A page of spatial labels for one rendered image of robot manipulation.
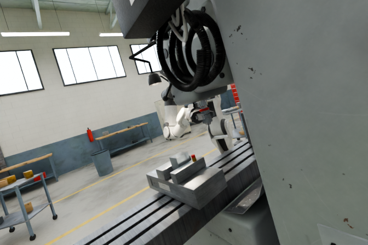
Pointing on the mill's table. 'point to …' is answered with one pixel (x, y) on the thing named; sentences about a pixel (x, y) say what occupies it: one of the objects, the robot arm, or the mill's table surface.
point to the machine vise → (190, 183)
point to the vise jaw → (164, 171)
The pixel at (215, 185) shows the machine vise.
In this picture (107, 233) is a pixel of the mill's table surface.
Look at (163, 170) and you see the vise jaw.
